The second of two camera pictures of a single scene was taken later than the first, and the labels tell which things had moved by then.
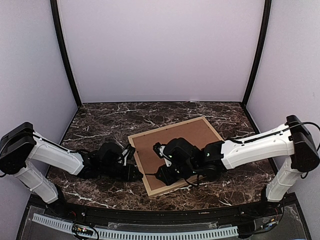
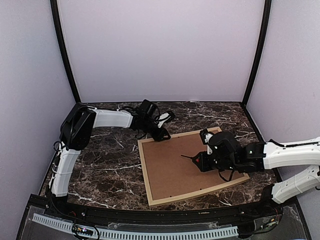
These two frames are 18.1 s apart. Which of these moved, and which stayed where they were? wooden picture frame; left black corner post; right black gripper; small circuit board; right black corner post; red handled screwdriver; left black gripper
Moved: right black gripper; red handled screwdriver; wooden picture frame; left black gripper
Stayed: left black corner post; right black corner post; small circuit board
